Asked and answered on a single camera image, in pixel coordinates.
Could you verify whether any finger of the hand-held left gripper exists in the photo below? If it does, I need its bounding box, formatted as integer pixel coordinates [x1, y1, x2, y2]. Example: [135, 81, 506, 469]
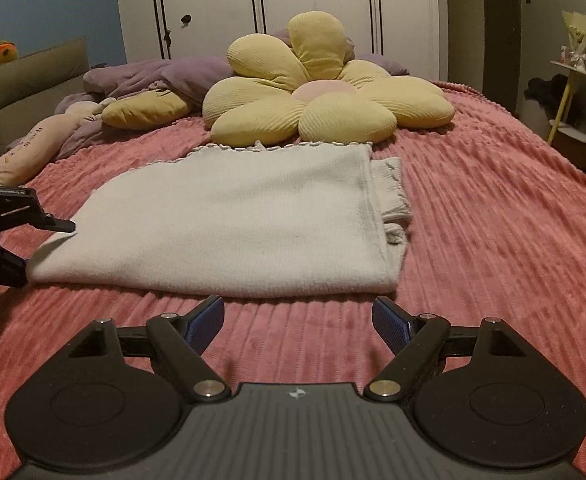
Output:
[0, 186, 77, 246]
[0, 243, 28, 289]

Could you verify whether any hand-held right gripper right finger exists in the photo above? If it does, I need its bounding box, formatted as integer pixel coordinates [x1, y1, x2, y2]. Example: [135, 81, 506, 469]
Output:
[365, 296, 525, 402]

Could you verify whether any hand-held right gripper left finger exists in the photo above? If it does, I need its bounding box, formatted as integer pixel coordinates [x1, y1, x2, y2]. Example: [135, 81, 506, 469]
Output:
[68, 295, 229, 402]

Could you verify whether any white ribbed knit sweater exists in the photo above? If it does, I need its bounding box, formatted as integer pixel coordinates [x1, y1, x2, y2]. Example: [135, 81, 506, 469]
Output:
[25, 141, 415, 304]

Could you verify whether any pink plush rabbit toy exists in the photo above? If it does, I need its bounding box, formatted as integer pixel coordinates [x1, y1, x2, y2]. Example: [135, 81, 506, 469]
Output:
[0, 97, 120, 192]

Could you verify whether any green padded sofa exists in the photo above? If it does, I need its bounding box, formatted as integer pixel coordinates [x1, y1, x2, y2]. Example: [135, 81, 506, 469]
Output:
[0, 37, 94, 172]

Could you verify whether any pink ribbed blanket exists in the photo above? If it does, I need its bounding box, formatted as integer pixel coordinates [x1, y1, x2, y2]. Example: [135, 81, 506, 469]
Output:
[0, 80, 586, 467]

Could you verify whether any yellow leaf pillow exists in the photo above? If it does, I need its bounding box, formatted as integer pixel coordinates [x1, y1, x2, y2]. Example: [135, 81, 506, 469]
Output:
[101, 91, 197, 130]

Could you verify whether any purple blanket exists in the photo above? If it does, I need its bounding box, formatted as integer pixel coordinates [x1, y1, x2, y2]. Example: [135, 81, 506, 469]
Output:
[55, 30, 410, 162]

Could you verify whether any yellow flower pillow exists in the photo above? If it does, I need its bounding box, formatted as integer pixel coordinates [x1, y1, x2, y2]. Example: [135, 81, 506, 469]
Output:
[202, 11, 457, 149]

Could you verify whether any yellow-legged side table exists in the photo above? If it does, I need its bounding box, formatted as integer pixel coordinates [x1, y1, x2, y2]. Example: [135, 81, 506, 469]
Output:
[546, 60, 586, 182]

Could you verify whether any dark cloth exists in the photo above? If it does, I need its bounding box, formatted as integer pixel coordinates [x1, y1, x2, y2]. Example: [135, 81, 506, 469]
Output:
[524, 74, 572, 121]

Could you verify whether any white wardrobe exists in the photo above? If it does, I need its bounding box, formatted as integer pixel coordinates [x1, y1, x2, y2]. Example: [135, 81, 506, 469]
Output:
[114, 0, 449, 82]

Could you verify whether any wrapped flower bouquet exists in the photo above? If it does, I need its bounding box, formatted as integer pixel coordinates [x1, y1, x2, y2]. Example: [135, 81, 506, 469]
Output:
[559, 9, 586, 73]

